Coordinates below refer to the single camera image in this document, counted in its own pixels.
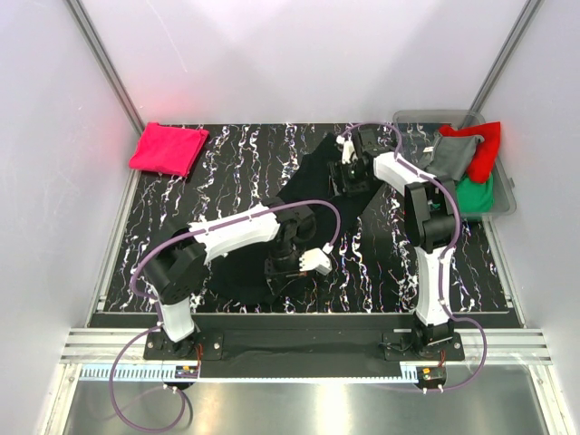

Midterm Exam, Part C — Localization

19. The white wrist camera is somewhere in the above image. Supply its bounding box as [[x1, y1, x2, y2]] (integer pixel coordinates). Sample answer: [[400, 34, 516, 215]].
[[298, 248, 332, 276], [336, 135, 357, 165]]

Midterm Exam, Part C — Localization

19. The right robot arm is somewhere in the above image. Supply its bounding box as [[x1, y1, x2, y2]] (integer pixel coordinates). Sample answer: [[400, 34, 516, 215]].
[[329, 126, 460, 360]]

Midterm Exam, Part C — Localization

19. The aluminium corner post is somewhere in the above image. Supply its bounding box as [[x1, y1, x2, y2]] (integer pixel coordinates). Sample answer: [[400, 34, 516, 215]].
[[469, 0, 545, 112], [63, 0, 145, 134]]

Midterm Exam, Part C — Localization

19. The aluminium frame rail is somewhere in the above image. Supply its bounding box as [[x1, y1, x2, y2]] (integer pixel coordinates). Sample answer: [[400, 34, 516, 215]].
[[61, 328, 552, 364]]

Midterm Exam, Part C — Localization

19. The pink folded t-shirt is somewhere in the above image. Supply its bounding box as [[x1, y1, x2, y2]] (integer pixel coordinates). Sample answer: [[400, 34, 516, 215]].
[[128, 122, 209, 177]]

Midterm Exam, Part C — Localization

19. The grey t-shirt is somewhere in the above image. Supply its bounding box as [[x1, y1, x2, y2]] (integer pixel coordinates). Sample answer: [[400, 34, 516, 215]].
[[418, 135, 484, 182]]

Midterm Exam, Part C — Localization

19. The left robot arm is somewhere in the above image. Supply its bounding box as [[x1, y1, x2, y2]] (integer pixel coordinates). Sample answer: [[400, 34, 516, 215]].
[[130, 198, 330, 359]]

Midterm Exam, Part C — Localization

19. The black t-shirt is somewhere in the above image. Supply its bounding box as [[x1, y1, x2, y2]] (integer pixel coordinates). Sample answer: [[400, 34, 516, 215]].
[[207, 134, 382, 305]]

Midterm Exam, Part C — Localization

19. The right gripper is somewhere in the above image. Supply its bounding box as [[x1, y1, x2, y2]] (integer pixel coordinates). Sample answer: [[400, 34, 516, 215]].
[[327, 159, 370, 200]]

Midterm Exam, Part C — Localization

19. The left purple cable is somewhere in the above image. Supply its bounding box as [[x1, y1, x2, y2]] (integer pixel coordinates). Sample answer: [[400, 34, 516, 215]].
[[108, 199, 343, 431]]

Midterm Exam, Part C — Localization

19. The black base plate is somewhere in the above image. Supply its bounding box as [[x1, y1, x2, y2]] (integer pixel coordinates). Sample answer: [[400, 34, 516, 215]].
[[143, 314, 465, 382]]

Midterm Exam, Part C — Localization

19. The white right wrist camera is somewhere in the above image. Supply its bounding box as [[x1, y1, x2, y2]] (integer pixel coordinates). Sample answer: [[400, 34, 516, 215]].
[[336, 135, 357, 165]]

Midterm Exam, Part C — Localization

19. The red t-shirt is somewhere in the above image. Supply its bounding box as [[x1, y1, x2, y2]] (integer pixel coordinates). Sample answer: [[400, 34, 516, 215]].
[[439, 121, 501, 184]]

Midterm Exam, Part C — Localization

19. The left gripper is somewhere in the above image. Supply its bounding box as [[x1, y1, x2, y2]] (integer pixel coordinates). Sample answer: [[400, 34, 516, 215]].
[[265, 240, 307, 295]]

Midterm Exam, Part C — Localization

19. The left aluminium corner post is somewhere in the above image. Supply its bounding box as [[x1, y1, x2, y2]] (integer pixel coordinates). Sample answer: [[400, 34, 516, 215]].
[[63, 0, 145, 134]]

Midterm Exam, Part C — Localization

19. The right aluminium corner post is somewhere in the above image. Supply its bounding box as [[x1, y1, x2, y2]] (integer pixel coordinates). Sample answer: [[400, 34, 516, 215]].
[[469, 0, 545, 112]]

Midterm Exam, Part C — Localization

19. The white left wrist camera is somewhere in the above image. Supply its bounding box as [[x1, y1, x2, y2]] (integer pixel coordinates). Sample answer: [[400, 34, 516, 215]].
[[298, 248, 332, 276]]

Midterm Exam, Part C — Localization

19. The clear plastic bin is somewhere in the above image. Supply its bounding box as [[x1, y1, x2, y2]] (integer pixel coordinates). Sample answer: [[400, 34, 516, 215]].
[[393, 110, 517, 220]]

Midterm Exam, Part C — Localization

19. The green t-shirt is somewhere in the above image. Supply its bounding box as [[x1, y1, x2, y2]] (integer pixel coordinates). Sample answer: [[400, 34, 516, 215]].
[[456, 175, 495, 216]]

